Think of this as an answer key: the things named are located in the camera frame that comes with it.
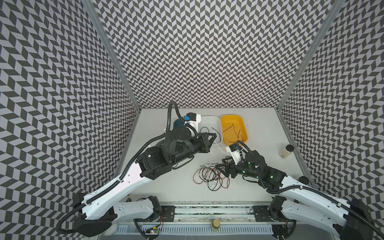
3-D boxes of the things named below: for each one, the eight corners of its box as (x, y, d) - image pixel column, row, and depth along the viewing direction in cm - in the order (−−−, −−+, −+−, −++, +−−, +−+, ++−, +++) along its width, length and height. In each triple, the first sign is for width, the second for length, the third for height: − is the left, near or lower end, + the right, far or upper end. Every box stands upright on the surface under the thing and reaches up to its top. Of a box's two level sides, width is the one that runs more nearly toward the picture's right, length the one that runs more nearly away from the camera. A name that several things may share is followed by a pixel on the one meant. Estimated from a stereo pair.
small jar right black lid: (281, 160, 94) (289, 152, 85) (276, 155, 97) (284, 146, 88) (286, 157, 96) (295, 148, 87) (282, 152, 98) (290, 143, 89)
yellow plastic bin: (223, 145, 100) (224, 139, 94) (219, 117, 115) (220, 111, 110) (246, 145, 100) (249, 139, 94) (240, 117, 115) (242, 111, 110)
